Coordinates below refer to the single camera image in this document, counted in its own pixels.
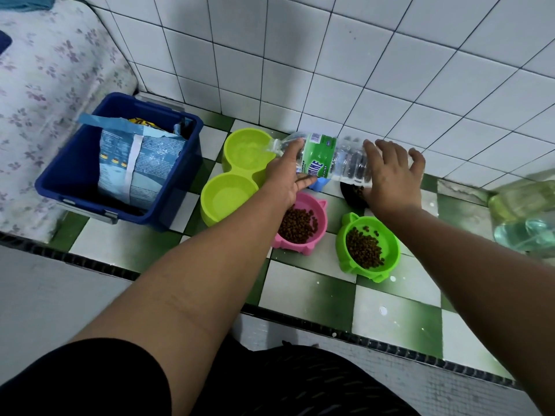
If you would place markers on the white floral cloth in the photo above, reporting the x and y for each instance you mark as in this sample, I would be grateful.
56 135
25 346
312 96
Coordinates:
52 103

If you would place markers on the pink cat-ear bowl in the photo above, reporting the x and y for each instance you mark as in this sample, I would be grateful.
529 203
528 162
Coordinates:
316 203

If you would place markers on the black cat bowl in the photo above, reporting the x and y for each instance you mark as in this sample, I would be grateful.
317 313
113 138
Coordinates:
347 197

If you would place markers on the black shirt sleeve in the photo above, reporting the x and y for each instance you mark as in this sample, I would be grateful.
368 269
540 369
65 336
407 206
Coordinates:
86 376

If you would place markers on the clear plastic water bottle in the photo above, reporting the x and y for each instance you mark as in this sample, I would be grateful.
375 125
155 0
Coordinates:
342 160

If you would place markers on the person's left hand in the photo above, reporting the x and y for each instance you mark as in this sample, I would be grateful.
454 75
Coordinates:
284 181

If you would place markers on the blue lidded storage box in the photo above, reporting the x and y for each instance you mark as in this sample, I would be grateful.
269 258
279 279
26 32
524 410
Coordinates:
69 168

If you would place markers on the yellow-green liquid bottle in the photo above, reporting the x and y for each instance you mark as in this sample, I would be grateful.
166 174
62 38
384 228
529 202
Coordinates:
524 199

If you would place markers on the black shorts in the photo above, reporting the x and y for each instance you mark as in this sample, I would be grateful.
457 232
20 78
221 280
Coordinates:
303 381

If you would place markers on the teal folded towel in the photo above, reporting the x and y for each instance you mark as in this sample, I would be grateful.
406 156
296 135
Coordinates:
26 2

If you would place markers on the person's right hand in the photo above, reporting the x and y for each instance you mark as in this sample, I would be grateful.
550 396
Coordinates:
392 181

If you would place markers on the blue pet food bag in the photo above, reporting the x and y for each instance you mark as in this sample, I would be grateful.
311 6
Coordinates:
143 164

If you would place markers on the yellow-green double pet bowl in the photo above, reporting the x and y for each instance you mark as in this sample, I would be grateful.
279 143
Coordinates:
243 151

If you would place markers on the person's left forearm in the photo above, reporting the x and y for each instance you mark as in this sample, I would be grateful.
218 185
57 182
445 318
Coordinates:
186 307

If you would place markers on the blue cat bowl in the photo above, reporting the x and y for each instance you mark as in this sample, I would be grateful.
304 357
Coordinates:
321 185

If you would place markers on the yellow blue cat food bag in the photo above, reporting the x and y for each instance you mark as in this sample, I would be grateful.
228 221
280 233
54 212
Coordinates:
145 122

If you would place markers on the green cat bowl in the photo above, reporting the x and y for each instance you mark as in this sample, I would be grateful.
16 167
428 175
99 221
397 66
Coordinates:
390 242

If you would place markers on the person's right forearm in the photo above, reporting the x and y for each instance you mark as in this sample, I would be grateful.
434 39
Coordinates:
490 281

